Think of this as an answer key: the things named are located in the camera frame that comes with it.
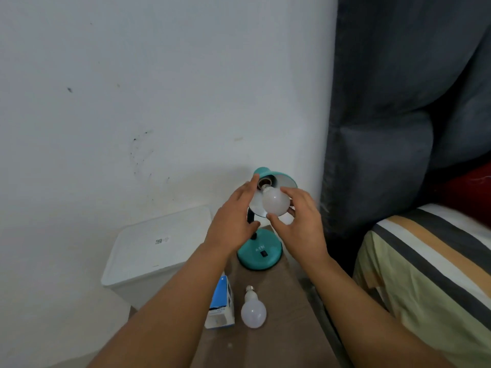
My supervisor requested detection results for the person's left hand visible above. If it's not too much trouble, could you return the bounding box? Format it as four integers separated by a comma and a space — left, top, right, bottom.
202, 173, 261, 261

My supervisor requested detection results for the person's right hand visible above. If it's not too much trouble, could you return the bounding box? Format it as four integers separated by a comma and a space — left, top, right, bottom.
265, 186, 333, 271

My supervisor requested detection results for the teal desk lamp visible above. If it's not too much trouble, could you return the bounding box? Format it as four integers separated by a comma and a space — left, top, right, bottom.
236, 167, 298, 271

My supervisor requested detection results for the white light bulb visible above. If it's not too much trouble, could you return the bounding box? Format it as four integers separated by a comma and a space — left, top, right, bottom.
260, 183, 292, 217
240, 285, 267, 329

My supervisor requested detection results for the blue white bulb carton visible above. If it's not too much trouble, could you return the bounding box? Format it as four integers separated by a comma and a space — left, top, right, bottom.
204, 274, 235, 330

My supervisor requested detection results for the white storage box lid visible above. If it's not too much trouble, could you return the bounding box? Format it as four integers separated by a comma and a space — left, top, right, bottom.
100, 204, 213, 288

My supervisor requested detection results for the white plastic storage box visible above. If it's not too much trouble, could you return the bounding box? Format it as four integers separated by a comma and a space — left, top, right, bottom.
108, 281, 158, 312

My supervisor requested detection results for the person's left forearm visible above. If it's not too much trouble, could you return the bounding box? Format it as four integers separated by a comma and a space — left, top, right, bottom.
87, 243, 235, 368

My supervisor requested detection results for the person's right forearm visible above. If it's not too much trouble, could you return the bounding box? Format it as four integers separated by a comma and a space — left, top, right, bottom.
301, 255, 457, 368

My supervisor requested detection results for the striped pillow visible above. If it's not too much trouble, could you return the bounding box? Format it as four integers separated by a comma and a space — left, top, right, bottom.
352, 203, 491, 368

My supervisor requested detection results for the red pillow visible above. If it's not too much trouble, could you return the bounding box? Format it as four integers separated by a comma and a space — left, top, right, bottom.
437, 163, 491, 228

